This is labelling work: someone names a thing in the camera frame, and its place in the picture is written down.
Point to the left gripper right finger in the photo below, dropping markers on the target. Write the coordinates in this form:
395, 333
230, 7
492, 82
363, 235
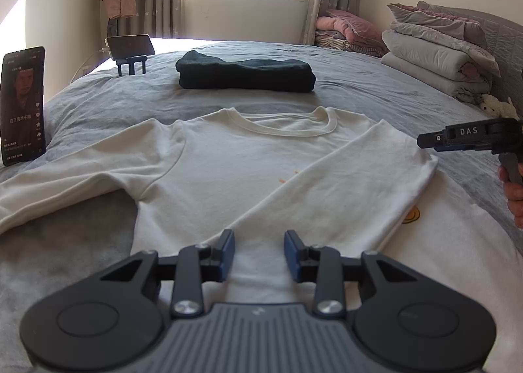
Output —
321, 266

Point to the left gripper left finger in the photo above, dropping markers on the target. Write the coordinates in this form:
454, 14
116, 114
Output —
197, 265

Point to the white Winnie sweatshirt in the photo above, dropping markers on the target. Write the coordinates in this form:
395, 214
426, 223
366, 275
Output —
336, 177

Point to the person's right hand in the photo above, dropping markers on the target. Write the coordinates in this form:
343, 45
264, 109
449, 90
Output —
514, 194

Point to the white plush toy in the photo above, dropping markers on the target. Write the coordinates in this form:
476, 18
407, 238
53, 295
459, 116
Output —
494, 108

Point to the grey quilted headboard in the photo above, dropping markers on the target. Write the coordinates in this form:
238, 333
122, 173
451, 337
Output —
505, 42

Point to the folded grey quilt stack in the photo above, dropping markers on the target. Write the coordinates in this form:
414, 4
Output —
447, 52

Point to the folded black garment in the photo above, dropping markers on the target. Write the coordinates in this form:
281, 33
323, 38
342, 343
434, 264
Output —
201, 72

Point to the pink pillow pile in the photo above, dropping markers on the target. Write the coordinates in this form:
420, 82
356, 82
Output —
344, 31

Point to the blue phone stand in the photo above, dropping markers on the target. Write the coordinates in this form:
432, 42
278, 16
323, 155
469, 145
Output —
131, 62

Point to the landscape phone on stand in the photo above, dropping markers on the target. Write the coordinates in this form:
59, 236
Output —
126, 46

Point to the upright smartphone playing video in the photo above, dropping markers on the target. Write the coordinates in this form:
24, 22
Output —
22, 123

